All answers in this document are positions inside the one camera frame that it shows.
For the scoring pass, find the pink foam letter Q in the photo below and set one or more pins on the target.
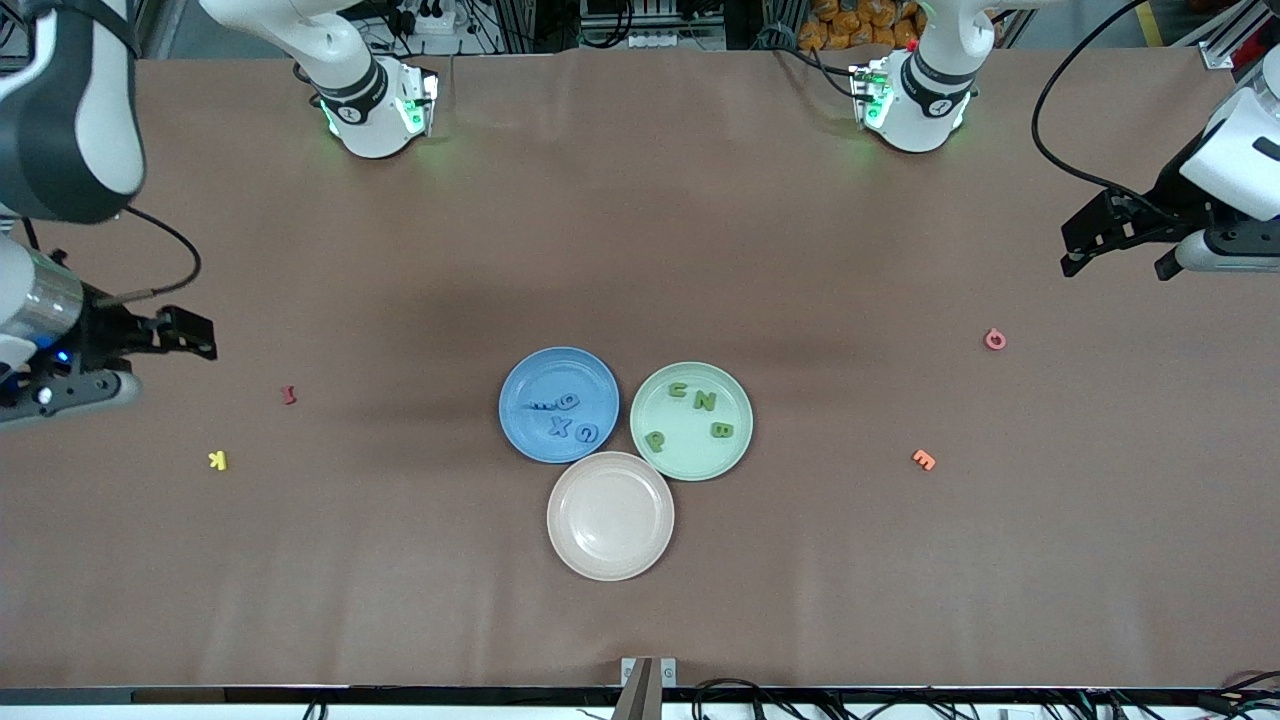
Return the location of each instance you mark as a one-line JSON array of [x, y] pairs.
[[987, 341]]

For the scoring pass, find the blue plate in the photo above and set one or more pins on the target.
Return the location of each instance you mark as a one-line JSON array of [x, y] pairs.
[[530, 440]]

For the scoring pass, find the brown paper table cover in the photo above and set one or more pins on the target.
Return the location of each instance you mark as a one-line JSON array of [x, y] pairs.
[[640, 250]]

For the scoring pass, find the grey-brown upright post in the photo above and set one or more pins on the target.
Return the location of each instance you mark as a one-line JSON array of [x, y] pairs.
[[637, 700]]

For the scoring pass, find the green plate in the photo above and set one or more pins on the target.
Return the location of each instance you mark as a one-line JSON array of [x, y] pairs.
[[700, 460]]

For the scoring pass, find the green foam letter N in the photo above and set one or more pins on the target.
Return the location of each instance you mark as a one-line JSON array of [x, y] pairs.
[[704, 401]]

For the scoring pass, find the yellow foam letter K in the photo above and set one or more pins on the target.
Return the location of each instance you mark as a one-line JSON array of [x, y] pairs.
[[217, 460]]

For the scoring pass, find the aluminium frame profile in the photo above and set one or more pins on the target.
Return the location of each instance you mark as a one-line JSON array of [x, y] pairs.
[[1217, 57]]

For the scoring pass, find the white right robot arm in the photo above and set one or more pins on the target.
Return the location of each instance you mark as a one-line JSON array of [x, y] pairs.
[[70, 120]]

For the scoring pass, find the blue foam letter M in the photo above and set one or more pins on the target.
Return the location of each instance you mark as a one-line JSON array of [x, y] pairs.
[[538, 406]]

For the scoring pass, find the orange foam letter E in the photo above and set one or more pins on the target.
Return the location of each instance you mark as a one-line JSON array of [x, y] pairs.
[[923, 459]]

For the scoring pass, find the grey metal bracket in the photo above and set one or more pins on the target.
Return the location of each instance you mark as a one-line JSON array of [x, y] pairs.
[[668, 672]]

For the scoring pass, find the blue foam letter X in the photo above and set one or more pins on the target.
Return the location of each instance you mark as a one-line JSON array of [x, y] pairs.
[[560, 428]]

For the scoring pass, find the green foam letter B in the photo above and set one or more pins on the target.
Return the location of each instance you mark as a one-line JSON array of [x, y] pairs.
[[721, 430]]

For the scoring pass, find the orange packets pile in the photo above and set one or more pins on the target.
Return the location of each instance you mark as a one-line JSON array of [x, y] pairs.
[[850, 20]]

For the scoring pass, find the white power strip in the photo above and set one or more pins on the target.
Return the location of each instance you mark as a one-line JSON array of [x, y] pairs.
[[432, 18]]

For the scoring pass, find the green foam letter P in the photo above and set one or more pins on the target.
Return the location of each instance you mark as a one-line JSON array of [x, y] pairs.
[[655, 439]]

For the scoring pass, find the pink plate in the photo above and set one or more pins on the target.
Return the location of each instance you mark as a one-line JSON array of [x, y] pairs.
[[610, 515]]

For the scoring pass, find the blue foam letter g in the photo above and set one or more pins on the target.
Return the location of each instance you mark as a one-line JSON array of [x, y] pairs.
[[582, 434], [568, 402]]

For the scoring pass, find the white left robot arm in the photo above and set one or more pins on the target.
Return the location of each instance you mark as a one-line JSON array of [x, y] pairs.
[[925, 100]]

